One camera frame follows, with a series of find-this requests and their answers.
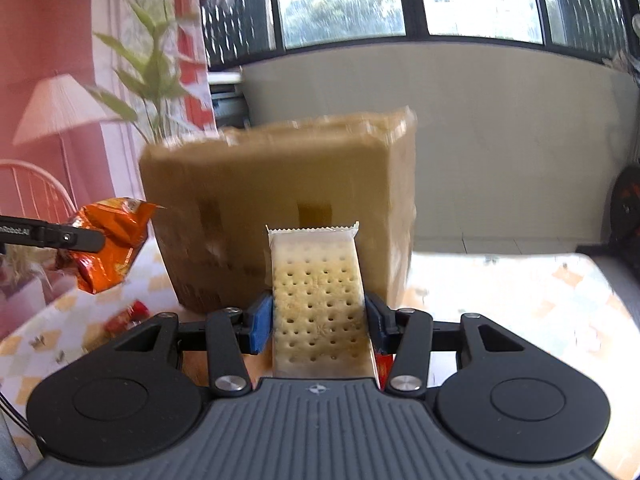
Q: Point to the clear cracker packet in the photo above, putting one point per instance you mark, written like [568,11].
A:
[315,285]

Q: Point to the red snack packet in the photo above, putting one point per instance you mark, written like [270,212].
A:
[125,317]

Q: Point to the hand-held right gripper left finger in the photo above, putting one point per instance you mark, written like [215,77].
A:
[260,325]

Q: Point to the orange snack packet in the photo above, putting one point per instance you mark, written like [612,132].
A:
[120,240]

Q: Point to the printed backdrop cloth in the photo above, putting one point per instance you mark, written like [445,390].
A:
[60,35]

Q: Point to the black exercise bike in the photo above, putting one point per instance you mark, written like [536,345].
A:
[625,210]

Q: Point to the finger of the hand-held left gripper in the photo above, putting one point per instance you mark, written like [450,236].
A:
[70,237]

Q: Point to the black framed window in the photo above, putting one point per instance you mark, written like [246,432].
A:
[350,5]

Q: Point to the brown cardboard box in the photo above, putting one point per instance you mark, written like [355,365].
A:
[225,185]

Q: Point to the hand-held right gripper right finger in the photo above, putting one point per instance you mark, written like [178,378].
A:
[375,322]

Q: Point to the floral chequered tablecloth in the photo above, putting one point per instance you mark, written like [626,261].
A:
[500,300]

